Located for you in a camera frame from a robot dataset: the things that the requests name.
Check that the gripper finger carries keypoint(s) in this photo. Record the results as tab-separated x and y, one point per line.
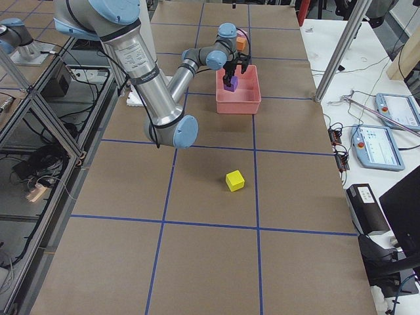
227	80
243	69

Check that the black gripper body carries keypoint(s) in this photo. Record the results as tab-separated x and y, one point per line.
231	65

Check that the purple foam block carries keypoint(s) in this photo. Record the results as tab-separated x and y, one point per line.
232	86

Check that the orange foam block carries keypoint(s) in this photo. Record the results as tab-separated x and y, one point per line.
241	43

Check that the pink plastic bin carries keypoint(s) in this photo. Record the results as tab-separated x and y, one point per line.
245	99

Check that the pink foam block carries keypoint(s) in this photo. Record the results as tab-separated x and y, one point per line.
241	33

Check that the yellow foam block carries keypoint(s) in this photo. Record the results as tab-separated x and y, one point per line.
234	180

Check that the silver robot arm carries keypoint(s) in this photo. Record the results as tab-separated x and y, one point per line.
18	43
117	24

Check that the small circuit board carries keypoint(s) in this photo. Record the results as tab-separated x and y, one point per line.
339	150

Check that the near teach pendant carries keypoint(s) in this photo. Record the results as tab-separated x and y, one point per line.
375	148

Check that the teach pendant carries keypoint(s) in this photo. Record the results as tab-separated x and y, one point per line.
375	148
400	108

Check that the far teach pendant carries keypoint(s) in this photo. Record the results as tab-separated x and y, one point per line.
400	108

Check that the black cardboard box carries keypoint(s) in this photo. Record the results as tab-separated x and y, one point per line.
364	208

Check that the black monitor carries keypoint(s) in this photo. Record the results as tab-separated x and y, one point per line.
400	205

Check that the white pedestal column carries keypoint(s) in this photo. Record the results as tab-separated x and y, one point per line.
133	98

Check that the aluminium frame post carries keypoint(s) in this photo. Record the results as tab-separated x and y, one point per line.
348	34

